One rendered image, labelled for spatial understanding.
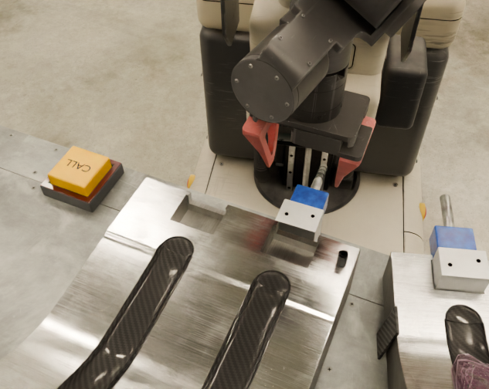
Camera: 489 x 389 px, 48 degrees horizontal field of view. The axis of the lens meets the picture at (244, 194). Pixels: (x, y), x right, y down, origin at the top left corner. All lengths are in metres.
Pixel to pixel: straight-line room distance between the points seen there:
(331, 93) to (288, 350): 0.24
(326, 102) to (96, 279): 0.29
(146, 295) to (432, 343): 0.29
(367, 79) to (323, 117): 0.42
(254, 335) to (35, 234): 0.34
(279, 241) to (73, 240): 0.27
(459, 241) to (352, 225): 0.75
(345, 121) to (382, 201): 0.93
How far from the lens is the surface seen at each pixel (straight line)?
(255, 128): 0.56
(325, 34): 0.43
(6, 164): 0.86
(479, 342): 0.62
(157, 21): 2.60
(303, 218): 0.66
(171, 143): 1.98
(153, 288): 0.58
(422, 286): 0.63
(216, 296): 0.56
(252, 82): 0.43
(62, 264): 0.72
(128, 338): 0.56
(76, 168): 0.77
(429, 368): 0.57
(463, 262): 0.62
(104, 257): 0.60
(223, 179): 1.47
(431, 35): 1.21
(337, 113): 0.54
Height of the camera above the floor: 1.37
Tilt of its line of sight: 50 degrees down
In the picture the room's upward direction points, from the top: 1 degrees counter-clockwise
